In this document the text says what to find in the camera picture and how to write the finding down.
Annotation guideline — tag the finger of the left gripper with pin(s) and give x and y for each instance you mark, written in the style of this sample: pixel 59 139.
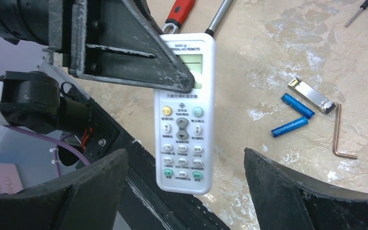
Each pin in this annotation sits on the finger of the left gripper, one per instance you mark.
pixel 118 41

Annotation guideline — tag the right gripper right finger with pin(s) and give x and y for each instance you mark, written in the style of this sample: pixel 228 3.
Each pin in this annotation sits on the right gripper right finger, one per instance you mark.
pixel 285 199

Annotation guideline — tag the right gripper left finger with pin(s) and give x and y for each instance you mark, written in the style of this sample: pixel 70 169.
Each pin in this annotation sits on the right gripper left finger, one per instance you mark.
pixel 85 199

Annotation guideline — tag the white remote control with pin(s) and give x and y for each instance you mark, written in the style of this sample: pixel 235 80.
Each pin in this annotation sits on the white remote control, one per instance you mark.
pixel 184 122

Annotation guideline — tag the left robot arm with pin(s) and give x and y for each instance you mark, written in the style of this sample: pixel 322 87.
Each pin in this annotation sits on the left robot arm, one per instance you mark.
pixel 46 44

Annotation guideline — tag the red adjustable wrench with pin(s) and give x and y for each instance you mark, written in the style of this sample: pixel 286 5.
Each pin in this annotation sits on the red adjustable wrench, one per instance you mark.
pixel 177 16

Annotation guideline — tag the blue battery lower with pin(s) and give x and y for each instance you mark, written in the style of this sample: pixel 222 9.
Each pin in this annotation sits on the blue battery lower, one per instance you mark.
pixel 291 126

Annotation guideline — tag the blue battery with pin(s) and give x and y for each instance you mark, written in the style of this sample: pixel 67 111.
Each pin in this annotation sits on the blue battery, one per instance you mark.
pixel 291 126
pixel 297 106

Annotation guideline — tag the blue battery upper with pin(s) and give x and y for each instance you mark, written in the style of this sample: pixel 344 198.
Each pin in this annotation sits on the blue battery upper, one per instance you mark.
pixel 297 106

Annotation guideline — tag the copper hex key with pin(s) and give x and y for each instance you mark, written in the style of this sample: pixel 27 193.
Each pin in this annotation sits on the copper hex key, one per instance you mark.
pixel 336 134

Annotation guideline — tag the small black screwdriver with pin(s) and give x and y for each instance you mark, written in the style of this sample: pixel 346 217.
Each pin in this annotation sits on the small black screwdriver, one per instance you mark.
pixel 362 7

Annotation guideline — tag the black handled hammer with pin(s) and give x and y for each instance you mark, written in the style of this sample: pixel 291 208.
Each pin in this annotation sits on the black handled hammer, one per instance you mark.
pixel 220 14

